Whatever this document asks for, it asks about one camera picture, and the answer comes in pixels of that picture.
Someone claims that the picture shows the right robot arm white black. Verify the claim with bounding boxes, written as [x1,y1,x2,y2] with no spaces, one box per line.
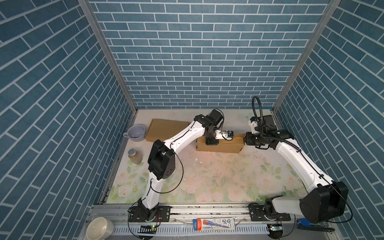
[244,117,349,224]

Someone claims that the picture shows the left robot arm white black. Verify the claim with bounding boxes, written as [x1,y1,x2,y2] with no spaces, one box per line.
[138,109,233,221]

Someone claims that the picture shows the lavender mug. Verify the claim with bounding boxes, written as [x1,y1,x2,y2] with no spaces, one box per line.
[123,125,147,142]

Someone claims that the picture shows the small jar with lid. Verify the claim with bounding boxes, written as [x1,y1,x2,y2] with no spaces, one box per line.
[128,149,143,165]

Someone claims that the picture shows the controller board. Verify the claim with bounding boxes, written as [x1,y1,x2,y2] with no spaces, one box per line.
[267,224,284,240]
[137,225,158,240]

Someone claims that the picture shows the toothpaste package red blue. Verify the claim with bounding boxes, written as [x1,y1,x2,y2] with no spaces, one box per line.
[193,218,235,232]

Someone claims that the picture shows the right controller board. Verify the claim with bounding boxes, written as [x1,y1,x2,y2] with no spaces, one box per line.
[267,224,284,240]

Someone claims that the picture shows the brown cardboard box stack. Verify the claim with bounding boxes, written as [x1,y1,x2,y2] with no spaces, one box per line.
[196,134,246,154]

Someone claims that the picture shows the white bowl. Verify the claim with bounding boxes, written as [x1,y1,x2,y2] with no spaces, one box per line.
[86,217,115,240]

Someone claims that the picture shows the blue stapler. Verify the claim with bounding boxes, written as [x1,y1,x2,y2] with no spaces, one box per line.
[297,219,335,233]

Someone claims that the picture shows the aluminium rail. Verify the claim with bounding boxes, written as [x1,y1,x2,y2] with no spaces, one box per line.
[79,203,342,240]

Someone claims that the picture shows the left controller board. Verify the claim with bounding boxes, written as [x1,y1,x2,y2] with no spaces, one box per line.
[137,225,158,240]

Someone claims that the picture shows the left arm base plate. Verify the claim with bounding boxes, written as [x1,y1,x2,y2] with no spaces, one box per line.
[129,206,171,223]

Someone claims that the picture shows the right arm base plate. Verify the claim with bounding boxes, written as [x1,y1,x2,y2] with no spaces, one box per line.
[248,203,291,222]

